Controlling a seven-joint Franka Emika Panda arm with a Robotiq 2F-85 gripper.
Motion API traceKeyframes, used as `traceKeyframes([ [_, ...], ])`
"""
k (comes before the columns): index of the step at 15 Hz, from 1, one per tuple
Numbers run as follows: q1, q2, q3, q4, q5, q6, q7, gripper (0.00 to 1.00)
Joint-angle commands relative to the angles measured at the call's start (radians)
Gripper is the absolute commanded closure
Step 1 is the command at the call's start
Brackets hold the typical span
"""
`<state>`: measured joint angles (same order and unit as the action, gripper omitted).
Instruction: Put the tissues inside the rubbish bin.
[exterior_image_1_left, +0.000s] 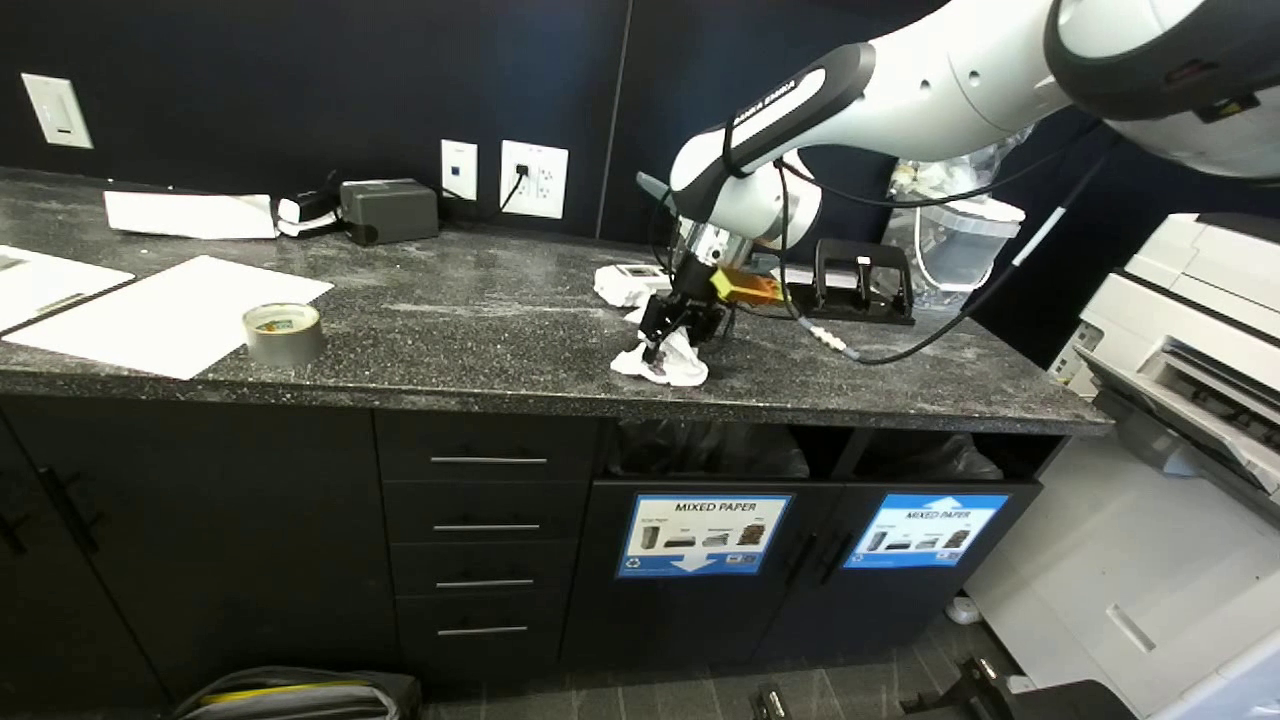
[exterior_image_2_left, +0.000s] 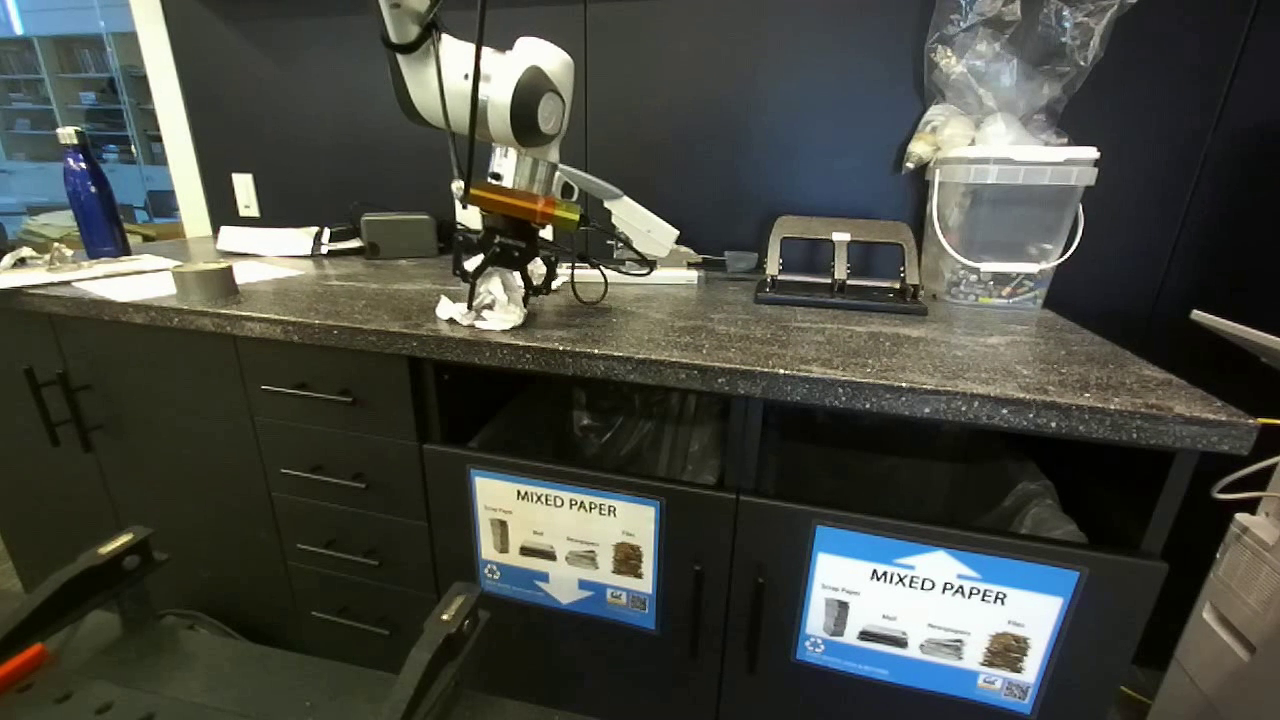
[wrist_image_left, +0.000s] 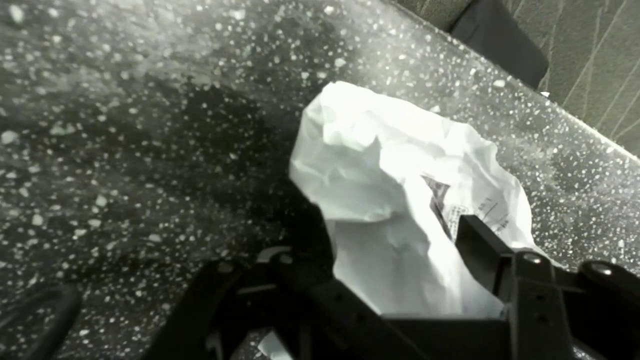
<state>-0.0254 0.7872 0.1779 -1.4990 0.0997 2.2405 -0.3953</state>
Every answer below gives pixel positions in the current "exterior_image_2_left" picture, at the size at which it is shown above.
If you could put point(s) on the black bin liner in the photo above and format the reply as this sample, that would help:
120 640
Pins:
987 487
600 435

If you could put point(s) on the white window frame post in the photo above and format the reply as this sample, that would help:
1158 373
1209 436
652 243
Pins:
175 120

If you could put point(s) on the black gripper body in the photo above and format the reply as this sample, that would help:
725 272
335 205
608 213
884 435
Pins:
511 243

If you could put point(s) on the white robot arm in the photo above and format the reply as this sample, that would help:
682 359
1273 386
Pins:
515 93

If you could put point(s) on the flat white bar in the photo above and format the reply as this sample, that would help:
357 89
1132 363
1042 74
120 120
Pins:
667 277

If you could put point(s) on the black clamp with orange grip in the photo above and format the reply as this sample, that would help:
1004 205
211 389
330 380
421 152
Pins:
80 585

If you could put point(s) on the folded white paper stack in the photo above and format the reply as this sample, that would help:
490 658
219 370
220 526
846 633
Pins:
271 243

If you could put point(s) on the small black white device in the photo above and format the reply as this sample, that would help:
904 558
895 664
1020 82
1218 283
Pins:
342 243

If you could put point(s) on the orange wrist camera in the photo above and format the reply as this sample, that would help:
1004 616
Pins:
521 205

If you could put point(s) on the black cabinet door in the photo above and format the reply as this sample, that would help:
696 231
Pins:
23 505
175 466

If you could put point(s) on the blue bottle with white cap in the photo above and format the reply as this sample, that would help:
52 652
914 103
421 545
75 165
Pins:
95 201

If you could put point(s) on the grey white office printer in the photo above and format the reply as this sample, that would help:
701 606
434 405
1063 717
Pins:
1225 627

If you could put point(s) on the black recycling bin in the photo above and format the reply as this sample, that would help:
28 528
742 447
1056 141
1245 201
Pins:
600 664

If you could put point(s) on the white tissue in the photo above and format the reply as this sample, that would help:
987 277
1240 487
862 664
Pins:
480 308

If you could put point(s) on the mixed paper sign down arrow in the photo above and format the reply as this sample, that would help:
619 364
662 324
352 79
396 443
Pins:
565 545

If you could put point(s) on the mixed paper sign up arrow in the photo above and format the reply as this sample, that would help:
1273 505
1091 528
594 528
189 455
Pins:
935 612

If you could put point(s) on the black box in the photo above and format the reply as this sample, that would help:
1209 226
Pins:
396 235

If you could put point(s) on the black drawer front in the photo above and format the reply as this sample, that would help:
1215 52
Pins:
295 364
321 526
304 455
335 598

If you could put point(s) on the clear plastic bucket with lid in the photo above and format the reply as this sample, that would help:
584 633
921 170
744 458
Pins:
1004 221

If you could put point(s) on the white light switch plate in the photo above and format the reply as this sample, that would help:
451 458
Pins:
246 193

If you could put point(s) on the clear plastic bag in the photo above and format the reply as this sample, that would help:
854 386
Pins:
1014 66

